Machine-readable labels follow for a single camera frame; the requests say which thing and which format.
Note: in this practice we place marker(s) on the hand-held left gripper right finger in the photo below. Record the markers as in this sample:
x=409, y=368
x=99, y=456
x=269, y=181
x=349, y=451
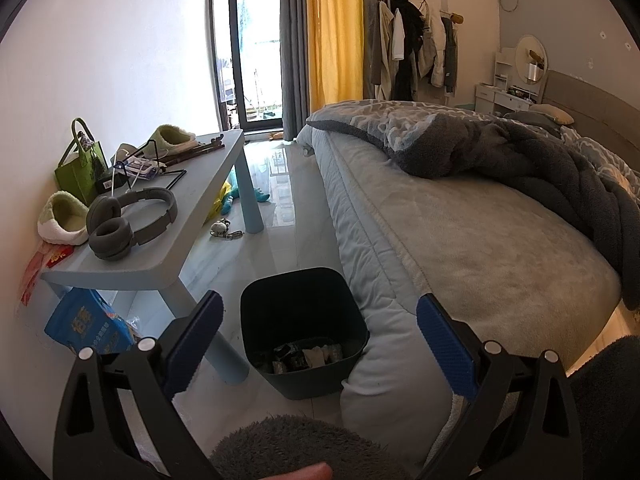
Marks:
x=445, y=347

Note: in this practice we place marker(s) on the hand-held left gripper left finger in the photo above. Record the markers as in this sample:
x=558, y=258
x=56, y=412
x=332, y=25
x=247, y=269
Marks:
x=195, y=345

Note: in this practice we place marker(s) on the dark trash bin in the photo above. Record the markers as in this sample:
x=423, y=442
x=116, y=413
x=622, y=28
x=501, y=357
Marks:
x=280, y=310

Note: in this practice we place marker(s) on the white tissue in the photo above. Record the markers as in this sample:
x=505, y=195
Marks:
x=315, y=356

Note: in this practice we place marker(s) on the person's left hand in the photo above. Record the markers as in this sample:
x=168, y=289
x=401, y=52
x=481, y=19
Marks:
x=310, y=472

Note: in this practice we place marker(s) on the bed with grey sheet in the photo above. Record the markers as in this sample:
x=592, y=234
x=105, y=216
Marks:
x=450, y=240

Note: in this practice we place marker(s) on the blue printed package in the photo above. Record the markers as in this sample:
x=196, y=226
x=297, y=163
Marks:
x=85, y=320

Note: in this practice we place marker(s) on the grey headphones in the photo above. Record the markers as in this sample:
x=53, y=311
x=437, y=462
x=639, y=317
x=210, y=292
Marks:
x=107, y=237

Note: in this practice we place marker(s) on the person's grey fluffy clothing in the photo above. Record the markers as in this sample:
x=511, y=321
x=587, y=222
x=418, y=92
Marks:
x=300, y=440

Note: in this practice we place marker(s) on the yellow plastic bag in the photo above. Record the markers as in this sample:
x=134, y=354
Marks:
x=220, y=205

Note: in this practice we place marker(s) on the light blue table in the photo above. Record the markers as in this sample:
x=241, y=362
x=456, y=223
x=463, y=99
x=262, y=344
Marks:
x=190, y=200

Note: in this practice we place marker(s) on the teal plush toy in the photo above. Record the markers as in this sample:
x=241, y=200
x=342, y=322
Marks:
x=229, y=200

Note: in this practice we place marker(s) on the red paper packets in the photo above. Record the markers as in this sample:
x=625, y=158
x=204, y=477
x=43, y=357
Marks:
x=47, y=260

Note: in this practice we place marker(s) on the black box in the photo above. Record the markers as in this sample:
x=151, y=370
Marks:
x=110, y=183

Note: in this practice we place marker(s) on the green fluffy slipper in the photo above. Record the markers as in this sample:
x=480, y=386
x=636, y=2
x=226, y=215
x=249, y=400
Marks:
x=170, y=137
x=60, y=215

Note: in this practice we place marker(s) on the dark wooden stick bundle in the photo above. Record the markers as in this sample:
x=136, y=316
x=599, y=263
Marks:
x=200, y=150

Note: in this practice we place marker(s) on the green felt bag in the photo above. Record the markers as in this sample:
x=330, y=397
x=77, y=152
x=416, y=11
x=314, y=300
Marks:
x=75, y=180

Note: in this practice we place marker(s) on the grey fleece patterned blanket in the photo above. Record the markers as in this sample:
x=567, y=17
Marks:
x=500, y=150

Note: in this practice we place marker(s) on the grey pillow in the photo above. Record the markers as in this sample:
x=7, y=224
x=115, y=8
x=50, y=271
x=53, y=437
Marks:
x=525, y=119

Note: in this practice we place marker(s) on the white dressing table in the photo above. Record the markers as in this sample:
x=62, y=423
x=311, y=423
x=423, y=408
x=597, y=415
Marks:
x=487, y=97

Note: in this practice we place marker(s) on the beige pillow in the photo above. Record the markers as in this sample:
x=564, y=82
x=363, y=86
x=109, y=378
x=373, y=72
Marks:
x=555, y=114

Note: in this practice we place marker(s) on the glass balcony door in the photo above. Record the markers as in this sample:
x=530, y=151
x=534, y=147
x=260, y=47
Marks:
x=232, y=60

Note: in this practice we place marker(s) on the white jacket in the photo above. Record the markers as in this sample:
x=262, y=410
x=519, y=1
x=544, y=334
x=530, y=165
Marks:
x=435, y=60

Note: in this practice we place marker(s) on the grey padded headboard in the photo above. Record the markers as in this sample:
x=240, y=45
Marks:
x=600, y=105

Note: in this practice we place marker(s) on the grey coat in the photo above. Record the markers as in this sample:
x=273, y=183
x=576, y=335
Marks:
x=450, y=55

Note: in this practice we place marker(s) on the beige coat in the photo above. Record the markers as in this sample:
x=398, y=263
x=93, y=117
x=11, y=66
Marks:
x=382, y=50

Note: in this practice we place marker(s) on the round mirror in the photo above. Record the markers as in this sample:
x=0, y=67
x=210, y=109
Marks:
x=527, y=52

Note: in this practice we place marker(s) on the white shirt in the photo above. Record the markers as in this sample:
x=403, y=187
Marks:
x=397, y=35

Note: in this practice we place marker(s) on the yellow curtain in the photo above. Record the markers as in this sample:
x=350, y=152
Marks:
x=332, y=35

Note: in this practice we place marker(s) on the black coat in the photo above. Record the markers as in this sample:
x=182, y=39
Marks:
x=407, y=15

